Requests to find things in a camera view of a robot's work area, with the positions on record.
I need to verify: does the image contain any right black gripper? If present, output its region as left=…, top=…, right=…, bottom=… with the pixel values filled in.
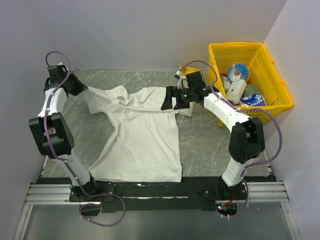
left=160, top=86, right=194, bottom=111

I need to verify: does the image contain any white t-shirt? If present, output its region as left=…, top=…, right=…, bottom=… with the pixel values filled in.
left=84, top=85, right=193, bottom=183

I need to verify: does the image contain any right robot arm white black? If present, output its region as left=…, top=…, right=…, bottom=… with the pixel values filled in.
left=161, top=71, right=265, bottom=200

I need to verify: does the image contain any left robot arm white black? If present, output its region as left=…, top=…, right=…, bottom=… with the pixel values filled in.
left=28, top=63, right=99, bottom=201

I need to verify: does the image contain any yellow Lays chips bag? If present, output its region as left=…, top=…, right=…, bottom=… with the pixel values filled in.
left=179, top=64, right=202, bottom=75

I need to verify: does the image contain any white plastic bottle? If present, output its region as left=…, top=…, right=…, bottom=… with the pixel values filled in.
left=226, top=79, right=247, bottom=105

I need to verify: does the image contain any blue white tape roll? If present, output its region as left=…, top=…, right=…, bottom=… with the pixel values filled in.
left=227, top=63, right=250, bottom=83

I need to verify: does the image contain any green round melon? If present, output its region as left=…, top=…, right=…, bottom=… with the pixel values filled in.
left=241, top=84, right=259, bottom=98

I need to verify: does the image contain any blue white snack packet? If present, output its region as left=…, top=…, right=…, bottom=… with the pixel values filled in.
left=239, top=93, right=267, bottom=107

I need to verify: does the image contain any yellow plastic basket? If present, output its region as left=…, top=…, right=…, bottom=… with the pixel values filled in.
left=206, top=42, right=294, bottom=117

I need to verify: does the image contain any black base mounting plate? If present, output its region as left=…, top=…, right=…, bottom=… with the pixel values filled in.
left=68, top=176, right=276, bottom=213

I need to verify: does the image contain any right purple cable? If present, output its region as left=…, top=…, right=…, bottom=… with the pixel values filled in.
left=179, top=59, right=283, bottom=218

